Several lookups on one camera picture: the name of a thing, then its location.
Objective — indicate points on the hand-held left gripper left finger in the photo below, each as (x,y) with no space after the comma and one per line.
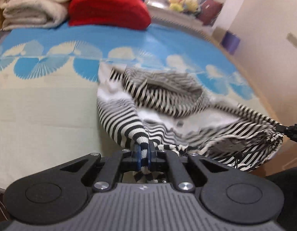
(137,155)

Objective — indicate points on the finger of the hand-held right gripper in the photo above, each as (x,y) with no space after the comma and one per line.
(286,131)

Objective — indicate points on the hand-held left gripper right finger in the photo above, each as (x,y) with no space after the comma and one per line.
(150,154)

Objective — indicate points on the striped and white baby romper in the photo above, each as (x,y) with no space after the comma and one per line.
(162,101)

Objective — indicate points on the purple box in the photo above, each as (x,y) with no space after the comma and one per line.
(230,42)

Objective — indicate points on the blue and cream bed mat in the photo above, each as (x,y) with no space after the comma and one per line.
(42,105)

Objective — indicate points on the tan cardboard box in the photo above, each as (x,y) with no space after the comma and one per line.
(218,35)

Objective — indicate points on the white window sill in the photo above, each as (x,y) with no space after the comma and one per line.
(162,13)

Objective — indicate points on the red folded blanket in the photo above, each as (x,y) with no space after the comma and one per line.
(107,9)

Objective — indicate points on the yellow and pink plush toy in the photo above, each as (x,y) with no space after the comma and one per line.
(192,6)

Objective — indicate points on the wooden bed frame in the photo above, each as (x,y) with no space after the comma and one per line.
(271,96)

